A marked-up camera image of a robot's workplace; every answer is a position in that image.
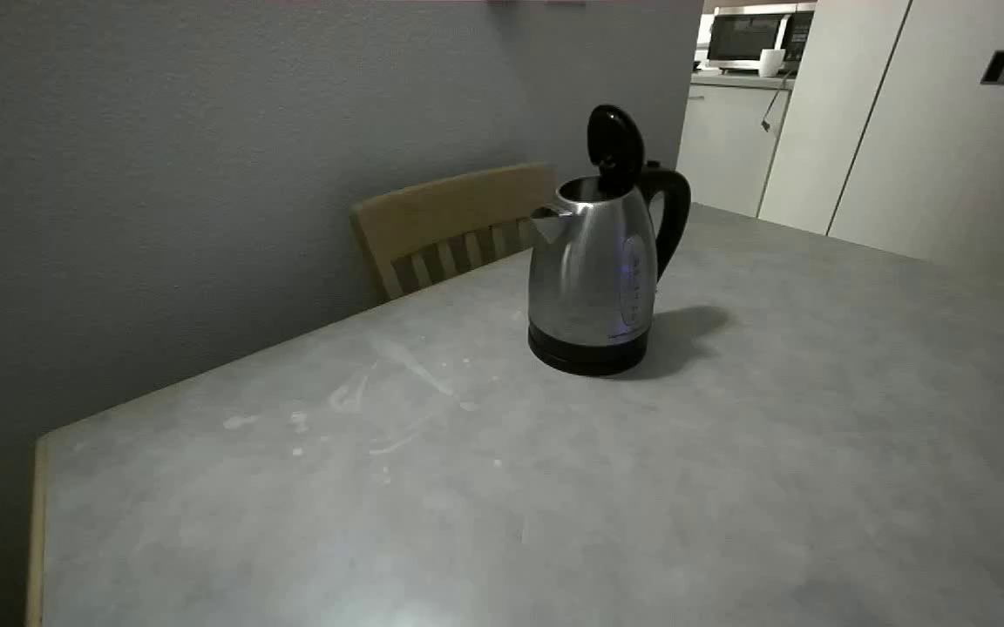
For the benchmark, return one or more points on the stainless steel electric kettle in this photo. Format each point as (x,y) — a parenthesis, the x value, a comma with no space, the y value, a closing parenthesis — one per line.
(590,274)

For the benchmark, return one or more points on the black kettle lid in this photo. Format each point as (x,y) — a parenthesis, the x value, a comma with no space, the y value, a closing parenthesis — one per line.
(614,144)

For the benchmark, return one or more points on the light wooden slat-back chair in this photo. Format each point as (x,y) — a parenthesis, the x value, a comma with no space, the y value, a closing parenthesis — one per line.
(452,209)

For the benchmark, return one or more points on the white kitchen base cabinet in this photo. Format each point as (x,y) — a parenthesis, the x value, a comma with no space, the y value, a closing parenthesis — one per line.
(728,144)

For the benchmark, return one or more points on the white microwave oven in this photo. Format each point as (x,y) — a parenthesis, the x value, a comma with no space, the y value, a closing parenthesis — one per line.
(749,37)

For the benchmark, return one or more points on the black wall plate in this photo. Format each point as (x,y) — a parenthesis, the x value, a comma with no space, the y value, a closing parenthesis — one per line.
(999,66)

